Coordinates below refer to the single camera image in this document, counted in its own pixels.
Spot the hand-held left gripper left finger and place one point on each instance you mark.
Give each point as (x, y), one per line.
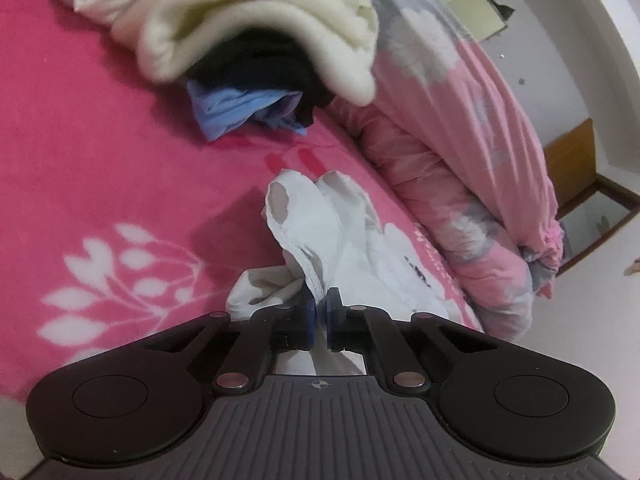
(307, 327)

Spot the black garment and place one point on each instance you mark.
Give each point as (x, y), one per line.
(270, 70)

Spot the pink floral quilt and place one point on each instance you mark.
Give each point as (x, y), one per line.
(460, 135)

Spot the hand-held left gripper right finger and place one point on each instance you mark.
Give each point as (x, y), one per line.
(332, 320)

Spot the blue garment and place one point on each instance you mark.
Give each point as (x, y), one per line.
(230, 107)

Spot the pink floral blanket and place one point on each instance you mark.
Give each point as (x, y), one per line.
(100, 185)

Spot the cream sweater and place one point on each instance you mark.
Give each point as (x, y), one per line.
(250, 15)

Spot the wooden door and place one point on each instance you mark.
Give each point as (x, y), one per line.
(572, 160)

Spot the white shirt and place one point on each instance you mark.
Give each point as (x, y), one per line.
(340, 230)

